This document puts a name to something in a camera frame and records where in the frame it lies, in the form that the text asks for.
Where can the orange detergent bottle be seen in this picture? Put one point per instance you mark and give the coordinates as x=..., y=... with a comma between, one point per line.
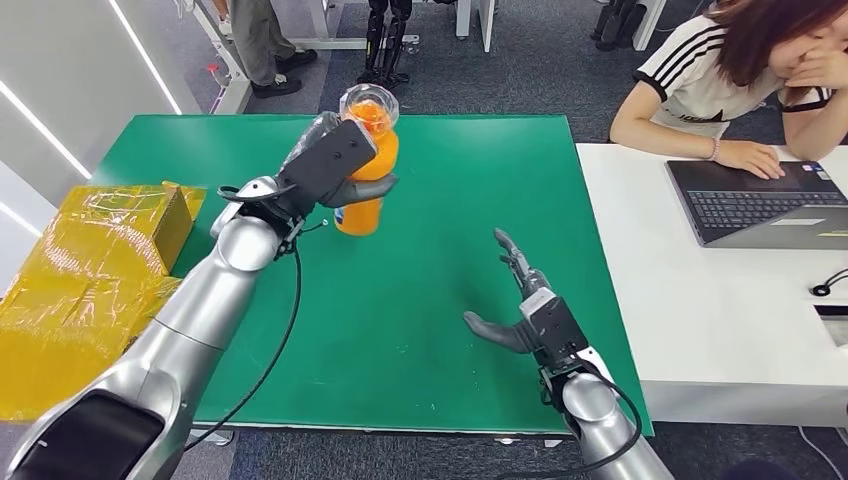
x=361, y=215

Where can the white desk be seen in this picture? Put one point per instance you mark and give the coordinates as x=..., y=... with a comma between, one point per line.
x=729, y=318

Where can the white desk leg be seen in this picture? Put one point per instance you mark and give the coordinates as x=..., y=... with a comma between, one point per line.
x=649, y=23

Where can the seated person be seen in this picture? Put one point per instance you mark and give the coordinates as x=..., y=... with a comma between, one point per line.
x=702, y=73

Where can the dark grey laptop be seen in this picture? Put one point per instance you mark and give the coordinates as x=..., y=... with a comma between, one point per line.
x=748, y=205

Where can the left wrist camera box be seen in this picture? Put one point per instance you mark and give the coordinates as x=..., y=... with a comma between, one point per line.
x=328, y=166

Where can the black flat device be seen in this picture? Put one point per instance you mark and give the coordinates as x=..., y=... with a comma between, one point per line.
x=836, y=324

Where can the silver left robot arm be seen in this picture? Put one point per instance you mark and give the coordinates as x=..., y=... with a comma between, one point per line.
x=192, y=318

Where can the white table leg panel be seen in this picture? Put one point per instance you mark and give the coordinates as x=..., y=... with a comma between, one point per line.
x=485, y=23

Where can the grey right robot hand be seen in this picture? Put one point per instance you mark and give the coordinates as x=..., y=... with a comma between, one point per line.
x=523, y=272

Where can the yellow taped cardboard box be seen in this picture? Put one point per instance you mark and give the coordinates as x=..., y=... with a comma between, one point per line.
x=79, y=278

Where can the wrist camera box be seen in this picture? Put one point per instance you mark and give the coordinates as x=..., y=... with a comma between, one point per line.
x=328, y=166
x=560, y=331

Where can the black humanoid robot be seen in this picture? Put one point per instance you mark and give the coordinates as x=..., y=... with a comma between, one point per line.
x=387, y=46

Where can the green table mat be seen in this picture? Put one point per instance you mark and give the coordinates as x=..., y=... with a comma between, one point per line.
x=424, y=318

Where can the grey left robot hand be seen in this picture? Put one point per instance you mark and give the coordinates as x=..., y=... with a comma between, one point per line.
x=371, y=187

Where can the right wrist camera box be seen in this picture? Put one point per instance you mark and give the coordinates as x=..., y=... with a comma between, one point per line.
x=560, y=331

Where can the standing person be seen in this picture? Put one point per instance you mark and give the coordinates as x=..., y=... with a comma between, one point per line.
x=258, y=46

